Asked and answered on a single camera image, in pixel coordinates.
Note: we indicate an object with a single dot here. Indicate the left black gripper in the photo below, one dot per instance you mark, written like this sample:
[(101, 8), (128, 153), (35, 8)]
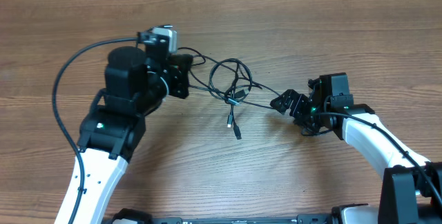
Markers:
[(177, 68)]

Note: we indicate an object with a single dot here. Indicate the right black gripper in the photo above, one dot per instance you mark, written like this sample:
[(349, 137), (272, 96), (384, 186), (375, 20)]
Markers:
[(300, 101)]

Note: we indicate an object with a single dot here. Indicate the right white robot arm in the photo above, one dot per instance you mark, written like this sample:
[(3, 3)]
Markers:
[(411, 183)]

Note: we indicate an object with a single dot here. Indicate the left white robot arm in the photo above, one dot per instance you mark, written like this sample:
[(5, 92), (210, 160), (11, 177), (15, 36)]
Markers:
[(137, 81)]

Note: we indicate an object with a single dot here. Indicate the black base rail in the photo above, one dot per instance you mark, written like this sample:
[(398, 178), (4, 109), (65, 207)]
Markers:
[(241, 220)]

